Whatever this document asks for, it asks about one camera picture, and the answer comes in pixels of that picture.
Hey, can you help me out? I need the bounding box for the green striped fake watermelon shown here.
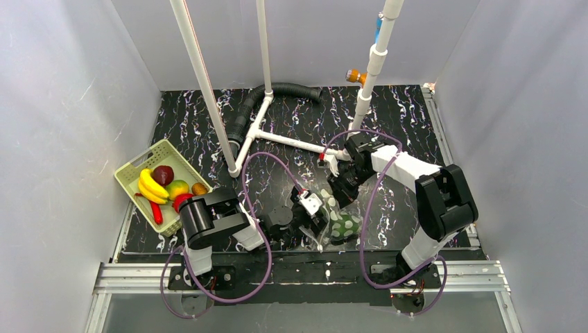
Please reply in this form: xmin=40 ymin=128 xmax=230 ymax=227
xmin=329 ymin=214 xmax=362 ymax=241

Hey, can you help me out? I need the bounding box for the clear polka dot zip bag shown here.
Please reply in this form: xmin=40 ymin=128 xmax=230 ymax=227
xmin=308 ymin=189 xmax=362 ymax=251

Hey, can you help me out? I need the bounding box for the orange fake fruit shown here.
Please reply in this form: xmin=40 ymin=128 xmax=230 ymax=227
xmin=191 ymin=182 xmax=209 ymax=196

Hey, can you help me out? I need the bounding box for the red fake apple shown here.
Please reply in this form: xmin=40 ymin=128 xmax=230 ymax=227
xmin=172 ymin=193 xmax=194 ymax=213

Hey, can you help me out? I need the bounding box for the green fake fruit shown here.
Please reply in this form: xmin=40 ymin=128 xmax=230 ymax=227
xmin=166 ymin=180 xmax=190 ymax=200

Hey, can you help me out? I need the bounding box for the red fake chili pepper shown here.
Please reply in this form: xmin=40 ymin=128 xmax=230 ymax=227
xmin=147 ymin=199 xmax=164 ymax=225

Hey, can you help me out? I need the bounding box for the dark red fake fruit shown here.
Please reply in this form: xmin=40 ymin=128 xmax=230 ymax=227
xmin=151 ymin=165 xmax=175 ymax=187

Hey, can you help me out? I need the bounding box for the yellow fake banana bunch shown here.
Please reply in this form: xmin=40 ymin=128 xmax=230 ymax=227
xmin=138 ymin=169 xmax=169 ymax=205

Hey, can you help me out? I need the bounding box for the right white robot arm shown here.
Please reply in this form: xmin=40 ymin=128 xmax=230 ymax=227
xmin=318 ymin=130 xmax=479 ymax=278

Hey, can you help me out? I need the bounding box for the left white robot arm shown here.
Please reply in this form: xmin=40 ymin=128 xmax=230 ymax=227
xmin=173 ymin=188 xmax=328 ymax=275

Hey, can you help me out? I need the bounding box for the orange clamp knob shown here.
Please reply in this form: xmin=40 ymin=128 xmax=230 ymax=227
xmin=345 ymin=69 xmax=368 ymax=87

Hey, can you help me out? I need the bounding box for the blue clamp knob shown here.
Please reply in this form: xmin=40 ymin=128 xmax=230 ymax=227
xmin=374 ymin=12 xmax=385 ymax=43

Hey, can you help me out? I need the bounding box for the light green plastic basket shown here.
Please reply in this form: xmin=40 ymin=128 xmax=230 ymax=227
xmin=114 ymin=139 xmax=213 ymax=237

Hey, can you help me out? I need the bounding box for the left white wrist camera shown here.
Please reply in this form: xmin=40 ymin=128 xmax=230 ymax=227
xmin=299 ymin=191 xmax=323 ymax=217

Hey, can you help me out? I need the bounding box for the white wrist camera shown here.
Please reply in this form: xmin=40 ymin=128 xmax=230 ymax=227
xmin=319 ymin=153 xmax=340 ymax=178
xmin=299 ymin=191 xmax=323 ymax=217

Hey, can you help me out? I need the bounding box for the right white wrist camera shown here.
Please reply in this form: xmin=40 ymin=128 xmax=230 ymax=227
xmin=319 ymin=153 xmax=340 ymax=178

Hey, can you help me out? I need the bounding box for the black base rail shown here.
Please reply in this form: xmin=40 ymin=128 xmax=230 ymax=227
xmin=202 ymin=248 xmax=442 ymax=307

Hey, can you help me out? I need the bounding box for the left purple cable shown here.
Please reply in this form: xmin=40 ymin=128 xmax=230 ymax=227
xmin=159 ymin=152 xmax=306 ymax=321

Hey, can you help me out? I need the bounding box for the purple cable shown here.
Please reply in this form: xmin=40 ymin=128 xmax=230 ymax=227
xmin=320 ymin=128 xmax=449 ymax=318
xmin=159 ymin=152 xmax=306 ymax=321

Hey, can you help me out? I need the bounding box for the white PVC pipe frame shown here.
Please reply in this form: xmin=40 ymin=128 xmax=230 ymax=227
xmin=171 ymin=1 xmax=404 ymax=178

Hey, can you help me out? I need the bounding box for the black corrugated hose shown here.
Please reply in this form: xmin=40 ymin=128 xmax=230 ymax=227
xmin=227 ymin=83 xmax=324 ymax=148

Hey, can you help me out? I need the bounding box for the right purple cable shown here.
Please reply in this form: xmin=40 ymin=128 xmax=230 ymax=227
xmin=320 ymin=128 xmax=449 ymax=318

